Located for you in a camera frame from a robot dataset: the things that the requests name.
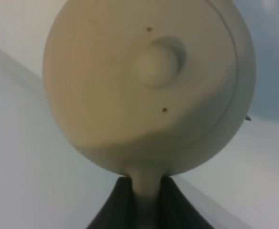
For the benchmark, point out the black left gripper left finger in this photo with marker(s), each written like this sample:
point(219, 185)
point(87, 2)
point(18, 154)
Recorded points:
point(119, 210)

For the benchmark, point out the beige ceramic teapot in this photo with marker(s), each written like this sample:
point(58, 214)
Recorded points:
point(149, 88)

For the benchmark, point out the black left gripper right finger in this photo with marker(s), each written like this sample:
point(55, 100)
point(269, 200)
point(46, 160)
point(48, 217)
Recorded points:
point(175, 211)

